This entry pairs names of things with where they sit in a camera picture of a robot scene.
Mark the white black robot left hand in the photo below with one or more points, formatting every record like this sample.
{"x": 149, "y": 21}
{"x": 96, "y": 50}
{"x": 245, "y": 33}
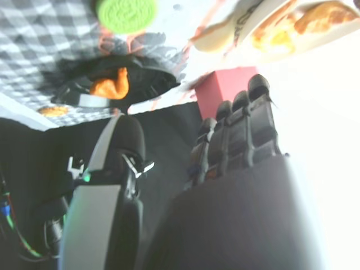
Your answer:
{"x": 230, "y": 219}

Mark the black frying pan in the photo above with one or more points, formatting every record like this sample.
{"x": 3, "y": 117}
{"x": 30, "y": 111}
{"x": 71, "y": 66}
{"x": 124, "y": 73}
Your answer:
{"x": 146, "y": 78}

